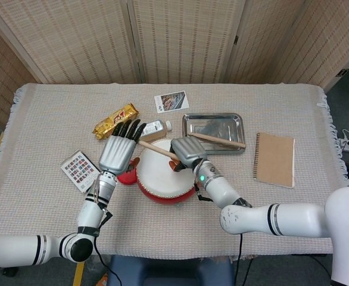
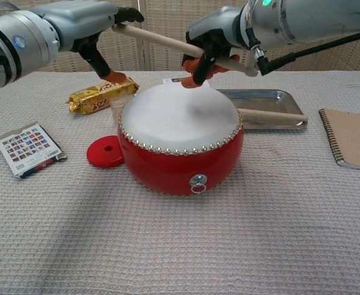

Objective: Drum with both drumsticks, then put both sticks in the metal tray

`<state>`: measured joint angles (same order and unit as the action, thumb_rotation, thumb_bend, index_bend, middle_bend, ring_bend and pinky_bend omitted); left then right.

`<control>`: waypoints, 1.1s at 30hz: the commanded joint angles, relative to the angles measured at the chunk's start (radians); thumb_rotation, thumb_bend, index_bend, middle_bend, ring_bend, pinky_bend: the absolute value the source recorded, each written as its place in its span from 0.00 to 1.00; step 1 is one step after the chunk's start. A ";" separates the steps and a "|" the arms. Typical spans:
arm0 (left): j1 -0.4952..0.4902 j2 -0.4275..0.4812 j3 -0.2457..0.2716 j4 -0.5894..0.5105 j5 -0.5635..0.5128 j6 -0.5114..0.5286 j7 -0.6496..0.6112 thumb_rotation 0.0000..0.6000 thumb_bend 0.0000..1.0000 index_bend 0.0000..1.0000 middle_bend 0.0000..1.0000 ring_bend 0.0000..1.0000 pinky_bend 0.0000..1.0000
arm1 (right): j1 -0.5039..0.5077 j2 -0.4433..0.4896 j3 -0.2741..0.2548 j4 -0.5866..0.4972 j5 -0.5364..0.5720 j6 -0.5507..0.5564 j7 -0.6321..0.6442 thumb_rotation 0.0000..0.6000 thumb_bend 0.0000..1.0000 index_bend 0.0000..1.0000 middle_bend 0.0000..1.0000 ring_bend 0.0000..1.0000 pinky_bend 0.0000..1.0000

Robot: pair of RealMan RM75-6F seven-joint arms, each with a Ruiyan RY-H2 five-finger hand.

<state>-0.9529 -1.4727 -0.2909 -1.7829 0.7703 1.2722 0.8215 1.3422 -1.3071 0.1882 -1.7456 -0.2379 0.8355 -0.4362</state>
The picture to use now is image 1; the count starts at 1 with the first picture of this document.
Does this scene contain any photo postcard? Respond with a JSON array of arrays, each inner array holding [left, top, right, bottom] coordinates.
[[154, 90, 191, 114]]

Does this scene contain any wooden stick box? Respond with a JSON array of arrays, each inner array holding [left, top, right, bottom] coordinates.
[[140, 130, 167, 147]]

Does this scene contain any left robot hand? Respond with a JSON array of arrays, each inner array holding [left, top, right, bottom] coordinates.
[[98, 119, 148, 176]]

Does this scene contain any gold biscuit packet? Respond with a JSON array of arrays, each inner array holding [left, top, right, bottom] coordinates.
[[92, 103, 140, 141]]

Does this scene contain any red plastic disc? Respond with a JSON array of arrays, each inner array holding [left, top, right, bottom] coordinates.
[[117, 159, 139, 185]]

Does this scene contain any clear bottle with white cap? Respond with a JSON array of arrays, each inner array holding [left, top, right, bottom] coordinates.
[[141, 120, 173, 138]]

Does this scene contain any stainless steel tray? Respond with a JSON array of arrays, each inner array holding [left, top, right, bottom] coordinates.
[[182, 112, 247, 156]]

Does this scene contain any beige woven tablecloth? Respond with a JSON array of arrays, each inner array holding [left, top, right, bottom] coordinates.
[[0, 82, 349, 257]]

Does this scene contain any stamp print card box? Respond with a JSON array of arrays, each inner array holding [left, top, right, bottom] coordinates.
[[60, 150, 102, 194]]

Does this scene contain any red drum with white head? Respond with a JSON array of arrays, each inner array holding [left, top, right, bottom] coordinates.
[[135, 139, 204, 206]]

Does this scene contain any blue padded seat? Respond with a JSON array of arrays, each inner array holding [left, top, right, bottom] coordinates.
[[107, 254, 235, 286]]

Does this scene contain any kraft spiral notebook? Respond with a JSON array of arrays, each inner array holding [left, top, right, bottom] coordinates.
[[253, 132, 297, 189]]

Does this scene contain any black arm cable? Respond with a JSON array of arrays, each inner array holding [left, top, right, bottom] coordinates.
[[93, 208, 120, 286], [194, 182, 244, 286]]

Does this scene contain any wooden drumstick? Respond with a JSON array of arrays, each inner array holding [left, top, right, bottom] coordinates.
[[138, 139, 179, 159], [189, 132, 247, 149]]

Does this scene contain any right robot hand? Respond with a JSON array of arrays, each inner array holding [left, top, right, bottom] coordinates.
[[168, 136, 208, 173]]

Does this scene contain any woven folding screen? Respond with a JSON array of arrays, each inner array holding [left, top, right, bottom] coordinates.
[[0, 0, 349, 129]]

